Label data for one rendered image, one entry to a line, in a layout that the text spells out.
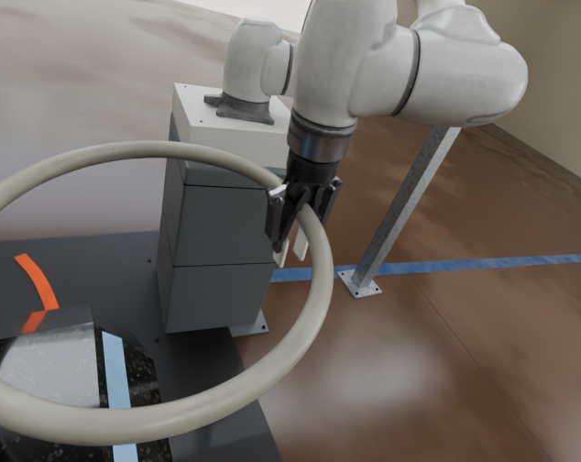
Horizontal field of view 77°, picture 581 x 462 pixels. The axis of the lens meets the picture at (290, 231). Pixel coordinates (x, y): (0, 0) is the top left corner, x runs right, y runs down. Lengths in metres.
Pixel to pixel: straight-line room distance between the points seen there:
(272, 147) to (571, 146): 6.25
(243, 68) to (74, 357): 0.87
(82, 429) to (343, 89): 0.42
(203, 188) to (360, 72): 0.79
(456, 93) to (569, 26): 7.18
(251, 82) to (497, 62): 0.79
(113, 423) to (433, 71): 0.48
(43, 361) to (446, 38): 0.64
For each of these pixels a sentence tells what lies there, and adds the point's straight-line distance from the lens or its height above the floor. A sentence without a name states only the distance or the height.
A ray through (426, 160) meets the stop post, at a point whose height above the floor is 0.82.
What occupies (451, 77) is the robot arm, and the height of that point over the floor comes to 1.29.
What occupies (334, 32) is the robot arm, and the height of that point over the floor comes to 1.30.
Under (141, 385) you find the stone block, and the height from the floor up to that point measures 0.79.
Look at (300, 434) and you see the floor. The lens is 1.55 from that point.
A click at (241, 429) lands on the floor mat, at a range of 1.49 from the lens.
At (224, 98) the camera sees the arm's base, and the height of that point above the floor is 0.95.
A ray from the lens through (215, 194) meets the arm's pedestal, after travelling 1.18.
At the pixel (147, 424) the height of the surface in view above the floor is 1.00.
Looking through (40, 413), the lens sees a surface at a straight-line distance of 0.42.
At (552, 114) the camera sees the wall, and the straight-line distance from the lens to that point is 7.36.
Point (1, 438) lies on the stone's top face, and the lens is 0.57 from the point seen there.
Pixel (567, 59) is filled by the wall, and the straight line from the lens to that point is 7.49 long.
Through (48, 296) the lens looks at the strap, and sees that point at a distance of 1.79.
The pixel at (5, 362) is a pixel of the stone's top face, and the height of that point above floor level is 0.85.
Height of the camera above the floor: 1.35
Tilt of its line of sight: 35 degrees down
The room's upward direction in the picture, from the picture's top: 20 degrees clockwise
